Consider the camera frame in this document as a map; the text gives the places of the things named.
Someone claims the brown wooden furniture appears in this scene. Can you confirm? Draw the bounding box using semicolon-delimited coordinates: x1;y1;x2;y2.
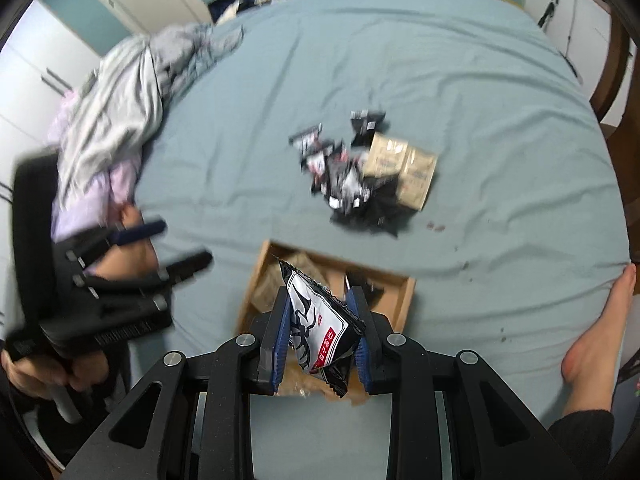
590;20;638;126

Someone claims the pile of black snack packets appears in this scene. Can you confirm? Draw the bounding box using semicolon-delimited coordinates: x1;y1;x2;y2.
287;109;418;238

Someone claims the beige sachet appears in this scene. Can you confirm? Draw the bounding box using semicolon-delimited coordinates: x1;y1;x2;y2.
397;147;440;211
361;132;408;178

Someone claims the blue bed sheet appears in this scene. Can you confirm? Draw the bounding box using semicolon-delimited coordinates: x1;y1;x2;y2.
125;0;631;480

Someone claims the brown cardboard box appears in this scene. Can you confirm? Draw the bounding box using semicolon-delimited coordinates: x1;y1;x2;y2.
235;240;417;406

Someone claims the white wardrobe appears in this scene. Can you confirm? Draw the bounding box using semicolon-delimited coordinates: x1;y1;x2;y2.
0;0;103;161

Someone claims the grey blanket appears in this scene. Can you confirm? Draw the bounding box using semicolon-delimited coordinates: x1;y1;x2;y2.
50;25;246;211

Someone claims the person's left hand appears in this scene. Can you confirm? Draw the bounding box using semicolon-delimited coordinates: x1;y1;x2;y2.
0;347;111;401

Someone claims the black pants leg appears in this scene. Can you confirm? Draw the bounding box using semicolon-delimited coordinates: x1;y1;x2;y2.
547;409;616;480

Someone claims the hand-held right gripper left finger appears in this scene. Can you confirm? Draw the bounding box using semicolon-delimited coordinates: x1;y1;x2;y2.
62;287;296;480

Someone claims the black white snack packet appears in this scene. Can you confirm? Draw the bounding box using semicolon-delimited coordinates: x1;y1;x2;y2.
277;260;368;398

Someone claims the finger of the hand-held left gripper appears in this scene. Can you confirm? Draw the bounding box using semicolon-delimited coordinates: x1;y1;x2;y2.
75;249;214;302
65;216;168;269

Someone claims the person's right foot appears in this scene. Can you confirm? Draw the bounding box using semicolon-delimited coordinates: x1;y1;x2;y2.
561;264;637;416

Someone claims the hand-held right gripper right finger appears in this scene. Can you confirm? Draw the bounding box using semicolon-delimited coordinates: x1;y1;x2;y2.
347;285;608;480

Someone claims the pink cloth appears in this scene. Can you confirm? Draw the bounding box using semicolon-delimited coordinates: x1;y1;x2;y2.
47;95;146;241

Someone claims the white cabinet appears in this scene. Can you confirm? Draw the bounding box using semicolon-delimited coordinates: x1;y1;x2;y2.
522;0;618;83

